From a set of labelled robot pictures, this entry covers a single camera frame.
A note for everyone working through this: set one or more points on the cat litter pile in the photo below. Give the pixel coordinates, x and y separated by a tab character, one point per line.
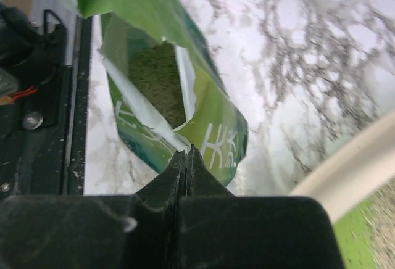
381	224

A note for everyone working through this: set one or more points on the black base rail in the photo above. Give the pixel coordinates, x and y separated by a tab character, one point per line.
44	103

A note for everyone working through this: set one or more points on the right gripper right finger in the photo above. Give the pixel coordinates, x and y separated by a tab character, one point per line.
219	230

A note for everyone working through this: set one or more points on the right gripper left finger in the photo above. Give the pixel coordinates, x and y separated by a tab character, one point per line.
118	231

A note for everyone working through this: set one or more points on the green beige litter box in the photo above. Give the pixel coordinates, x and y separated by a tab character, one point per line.
346	181

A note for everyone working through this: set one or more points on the green litter bag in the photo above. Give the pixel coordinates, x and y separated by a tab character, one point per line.
165	89

